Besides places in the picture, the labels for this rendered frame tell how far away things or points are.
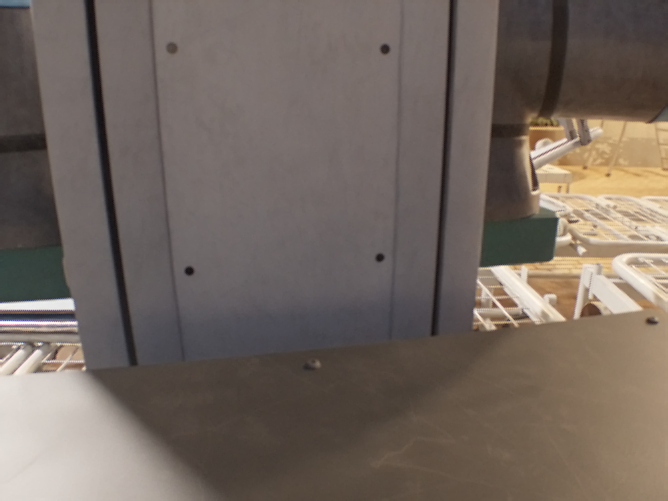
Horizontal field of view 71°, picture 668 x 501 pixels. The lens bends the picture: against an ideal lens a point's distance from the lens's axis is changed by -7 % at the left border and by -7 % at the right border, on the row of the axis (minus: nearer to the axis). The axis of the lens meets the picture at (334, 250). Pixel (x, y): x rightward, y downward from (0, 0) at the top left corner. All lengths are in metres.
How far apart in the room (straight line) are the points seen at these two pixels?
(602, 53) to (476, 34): 0.18
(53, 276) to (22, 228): 0.06
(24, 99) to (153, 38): 0.17
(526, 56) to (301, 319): 0.34
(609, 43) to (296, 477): 0.48
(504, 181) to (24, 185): 0.47
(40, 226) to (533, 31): 0.50
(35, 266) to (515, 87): 0.51
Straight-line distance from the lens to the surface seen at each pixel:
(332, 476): 0.23
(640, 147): 8.58
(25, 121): 0.51
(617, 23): 0.57
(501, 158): 0.56
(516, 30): 0.55
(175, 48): 0.38
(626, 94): 0.58
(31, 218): 0.51
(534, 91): 0.57
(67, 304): 1.24
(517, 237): 0.59
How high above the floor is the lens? 1.00
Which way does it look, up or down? 18 degrees down
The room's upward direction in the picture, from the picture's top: straight up
